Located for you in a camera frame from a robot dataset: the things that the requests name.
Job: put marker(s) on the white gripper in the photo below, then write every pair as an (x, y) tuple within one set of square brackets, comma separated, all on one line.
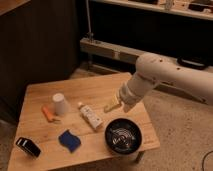
[(128, 99)]

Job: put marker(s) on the white bottle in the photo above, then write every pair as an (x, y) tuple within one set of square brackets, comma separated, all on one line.
[(89, 115)]

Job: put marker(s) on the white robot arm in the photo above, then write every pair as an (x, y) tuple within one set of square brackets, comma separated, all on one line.
[(154, 69)]

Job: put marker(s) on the black ceramic bowl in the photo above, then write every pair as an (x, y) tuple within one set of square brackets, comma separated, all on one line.
[(123, 136)]

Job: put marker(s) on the white paper cup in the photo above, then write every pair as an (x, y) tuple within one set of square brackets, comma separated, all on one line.
[(61, 106)]

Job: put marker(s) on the blue sponge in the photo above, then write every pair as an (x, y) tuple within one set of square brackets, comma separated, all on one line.
[(69, 140)]

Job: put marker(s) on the lower wooden shelf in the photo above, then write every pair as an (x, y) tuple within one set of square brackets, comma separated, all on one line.
[(117, 52)]

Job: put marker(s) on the wooden shelf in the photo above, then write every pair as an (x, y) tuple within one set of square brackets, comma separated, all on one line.
[(175, 7), (117, 52)]

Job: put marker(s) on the orange marker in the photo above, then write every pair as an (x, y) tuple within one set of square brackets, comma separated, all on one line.
[(49, 115)]

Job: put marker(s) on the metal pole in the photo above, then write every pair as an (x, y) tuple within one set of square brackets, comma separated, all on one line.
[(90, 33)]

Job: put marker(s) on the upper wooden shelf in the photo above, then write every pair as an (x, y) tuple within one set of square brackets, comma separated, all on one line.
[(175, 7)]

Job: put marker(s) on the black handle on shelf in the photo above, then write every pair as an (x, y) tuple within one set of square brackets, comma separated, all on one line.
[(191, 64)]

